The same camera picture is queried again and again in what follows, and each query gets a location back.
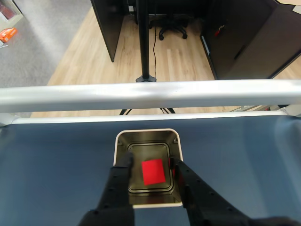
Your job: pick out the white shelf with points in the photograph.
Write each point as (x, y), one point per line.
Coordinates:
(9, 11)

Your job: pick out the black office chair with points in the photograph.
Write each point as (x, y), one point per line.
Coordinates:
(172, 27)

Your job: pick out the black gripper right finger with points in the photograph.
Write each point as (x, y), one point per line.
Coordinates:
(200, 197)

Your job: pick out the silver metal table rail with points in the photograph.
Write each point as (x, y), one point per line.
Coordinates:
(150, 94)

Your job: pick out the red cube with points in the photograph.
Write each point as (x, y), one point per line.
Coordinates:
(154, 173)

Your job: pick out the beige square metal container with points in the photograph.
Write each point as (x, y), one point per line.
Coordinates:
(145, 141)

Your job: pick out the black tripod stand pole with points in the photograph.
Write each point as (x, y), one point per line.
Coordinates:
(144, 47)

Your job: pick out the orange box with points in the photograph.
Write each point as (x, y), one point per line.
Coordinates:
(8, 34)

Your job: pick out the dark table cover sheet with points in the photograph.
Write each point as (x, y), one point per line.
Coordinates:
(58, 164)

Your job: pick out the dark office partition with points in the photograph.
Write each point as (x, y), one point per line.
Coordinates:
(108, 28)
(247, 42)

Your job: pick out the red key tag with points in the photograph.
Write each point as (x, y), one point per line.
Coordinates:
(219, 30)

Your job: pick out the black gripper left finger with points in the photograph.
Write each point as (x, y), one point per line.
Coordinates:
(115, 188)

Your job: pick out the silver table edge strip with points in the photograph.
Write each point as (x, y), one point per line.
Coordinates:
(150, 117)

